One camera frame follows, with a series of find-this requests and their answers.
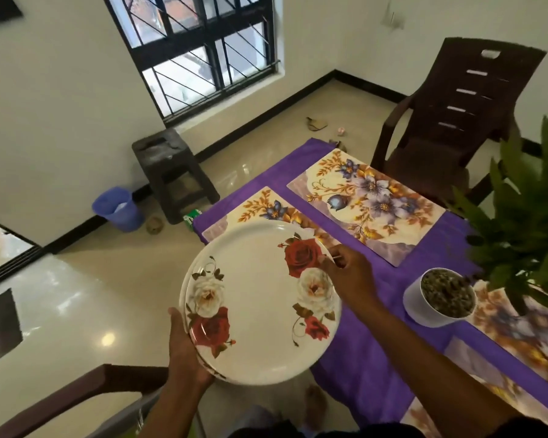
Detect person's left hand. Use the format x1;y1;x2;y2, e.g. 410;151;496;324
166;307;216;397

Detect person's right hand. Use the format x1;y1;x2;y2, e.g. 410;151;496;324
317;243;380;311

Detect floral print placemat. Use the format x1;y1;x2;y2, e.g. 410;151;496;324
286;148;447;268
399;337;548;438
200;186;341;251
470;280;548;395

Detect person's right forearm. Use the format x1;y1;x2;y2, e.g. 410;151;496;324
351;296;521;438

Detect person's light blue trousers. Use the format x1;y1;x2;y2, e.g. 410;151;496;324
228;403;284;438

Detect person's right foot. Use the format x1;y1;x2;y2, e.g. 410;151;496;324
303;385;328;427

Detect person's black shirt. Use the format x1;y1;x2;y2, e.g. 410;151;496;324
228;417;548;438

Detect green plant in white pot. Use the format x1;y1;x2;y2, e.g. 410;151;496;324
401;102;548;329

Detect grey plastic tub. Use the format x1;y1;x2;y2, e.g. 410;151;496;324
84;387;206;438

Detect purple tablecloth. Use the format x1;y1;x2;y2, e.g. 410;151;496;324
191;137;548;429

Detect brown plastic armchair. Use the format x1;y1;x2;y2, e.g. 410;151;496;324
0;363;170;438
370;36;548;210

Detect blue plastic bucket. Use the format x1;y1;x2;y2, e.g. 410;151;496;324
91;186;145;233

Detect grey striped doormat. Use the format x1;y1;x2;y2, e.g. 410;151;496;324
0;288;24;371

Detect black plastic stool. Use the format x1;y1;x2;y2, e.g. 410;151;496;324
131;127;221;226

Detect black framed glass door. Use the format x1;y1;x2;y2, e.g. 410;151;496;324
0;214;44;293

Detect black barred window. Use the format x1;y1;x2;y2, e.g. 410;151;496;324
101;0;282;128

